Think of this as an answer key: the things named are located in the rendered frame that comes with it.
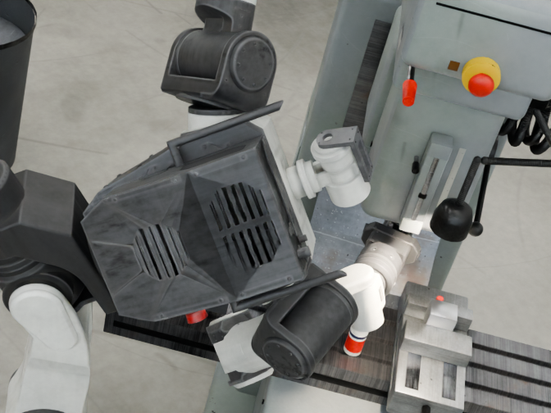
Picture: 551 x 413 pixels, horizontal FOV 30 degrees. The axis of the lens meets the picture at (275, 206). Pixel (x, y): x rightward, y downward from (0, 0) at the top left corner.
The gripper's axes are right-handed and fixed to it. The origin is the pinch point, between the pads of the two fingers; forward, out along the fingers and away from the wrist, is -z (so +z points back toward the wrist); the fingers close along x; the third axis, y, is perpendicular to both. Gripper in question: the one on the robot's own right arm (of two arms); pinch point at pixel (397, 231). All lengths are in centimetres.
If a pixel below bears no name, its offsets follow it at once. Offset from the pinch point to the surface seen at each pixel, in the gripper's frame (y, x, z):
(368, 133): -15.1, 13.3, -7.2
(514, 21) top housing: -63, -7, 22
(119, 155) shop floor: 122, 126, -133
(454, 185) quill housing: -21.3, -7.6, 7.6
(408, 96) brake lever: -47, 4, 28
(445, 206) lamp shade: -24.1, -8.0, 18.9
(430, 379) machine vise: 24.7, -18.5, 10.3
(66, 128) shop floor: 122, 152, -135
